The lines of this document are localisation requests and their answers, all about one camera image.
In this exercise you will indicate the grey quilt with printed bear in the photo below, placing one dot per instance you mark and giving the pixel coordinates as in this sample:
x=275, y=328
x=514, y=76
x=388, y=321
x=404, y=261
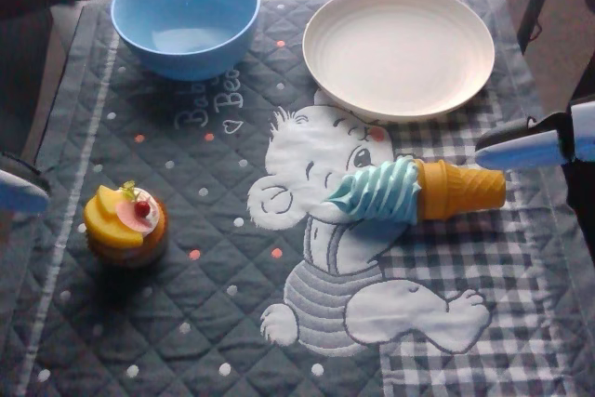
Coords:
x=223, y=276

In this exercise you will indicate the blue plastic bowl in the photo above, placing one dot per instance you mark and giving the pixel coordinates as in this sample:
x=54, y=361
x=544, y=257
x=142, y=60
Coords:
x=186, y=11

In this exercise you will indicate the toy blue ice cream cone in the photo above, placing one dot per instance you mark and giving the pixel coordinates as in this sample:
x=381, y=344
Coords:
x=446, y=190

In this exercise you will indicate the cream white plate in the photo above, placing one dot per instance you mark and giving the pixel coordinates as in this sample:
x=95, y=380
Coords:
x=400, y=53

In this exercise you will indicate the black stand leg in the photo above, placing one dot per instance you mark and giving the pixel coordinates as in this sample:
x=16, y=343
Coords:
x=534, y=6

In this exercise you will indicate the toy fruit cupcake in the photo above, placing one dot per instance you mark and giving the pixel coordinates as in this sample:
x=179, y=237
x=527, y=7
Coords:
x=121, y=229

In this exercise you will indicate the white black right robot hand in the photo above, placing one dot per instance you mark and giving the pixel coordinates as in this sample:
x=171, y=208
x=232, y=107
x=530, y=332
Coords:
x=520, y=153

